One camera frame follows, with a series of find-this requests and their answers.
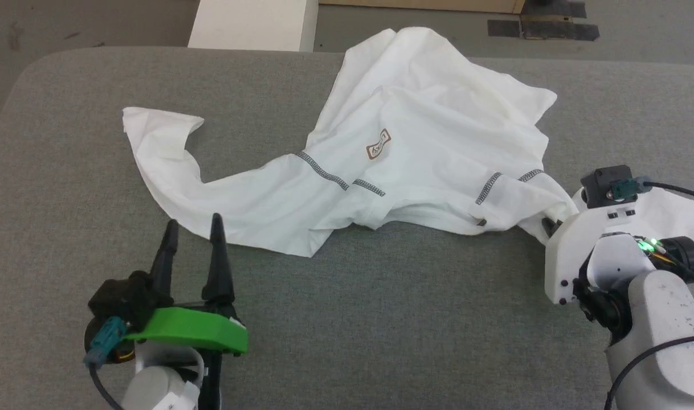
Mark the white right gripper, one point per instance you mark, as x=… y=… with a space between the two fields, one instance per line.
x=569 y=256

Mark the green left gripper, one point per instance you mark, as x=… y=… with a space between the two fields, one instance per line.
x=193 y=330

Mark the white long sleeve shirt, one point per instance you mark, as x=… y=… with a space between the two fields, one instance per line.
x=427 y=114

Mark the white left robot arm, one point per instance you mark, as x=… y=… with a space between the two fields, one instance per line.
x=153 y=387

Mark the black floor stand base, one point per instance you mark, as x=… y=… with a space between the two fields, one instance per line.
x=552 y=28

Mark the lemon print partition panel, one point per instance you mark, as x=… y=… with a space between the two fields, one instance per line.
x=438 y=4

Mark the white box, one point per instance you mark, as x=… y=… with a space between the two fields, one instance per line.
x=250 y=23

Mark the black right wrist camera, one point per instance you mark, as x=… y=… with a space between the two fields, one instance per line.
x=600 y=182

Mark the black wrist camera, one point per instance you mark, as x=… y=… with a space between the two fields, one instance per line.
x=125 y=299
x=600 y=182

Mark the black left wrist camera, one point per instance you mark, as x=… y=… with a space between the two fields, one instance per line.
x=125 y=299

